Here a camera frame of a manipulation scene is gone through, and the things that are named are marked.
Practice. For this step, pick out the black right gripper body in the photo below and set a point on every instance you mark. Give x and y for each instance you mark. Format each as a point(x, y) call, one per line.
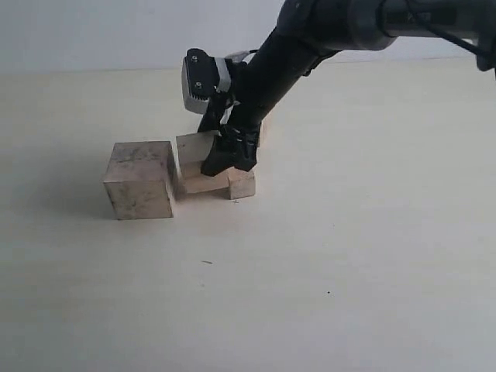
point(257, 86)

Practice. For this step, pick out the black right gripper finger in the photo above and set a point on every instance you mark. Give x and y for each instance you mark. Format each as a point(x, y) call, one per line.
point(244, 152)
point(220, 157)

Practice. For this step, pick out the third largest wooden cube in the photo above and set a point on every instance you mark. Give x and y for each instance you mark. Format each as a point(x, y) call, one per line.
point(263, 132)

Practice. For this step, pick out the smallest wooden cube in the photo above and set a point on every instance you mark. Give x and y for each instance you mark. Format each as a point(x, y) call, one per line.
point(242, 184)

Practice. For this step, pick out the second largest wooden cube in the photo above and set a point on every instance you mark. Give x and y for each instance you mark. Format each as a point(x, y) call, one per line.
point(192, 150)

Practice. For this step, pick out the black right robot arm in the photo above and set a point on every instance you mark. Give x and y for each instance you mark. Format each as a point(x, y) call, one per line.
point(320, 30)

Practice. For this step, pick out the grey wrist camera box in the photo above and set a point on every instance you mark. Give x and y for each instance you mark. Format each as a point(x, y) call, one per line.
point(203, 76)

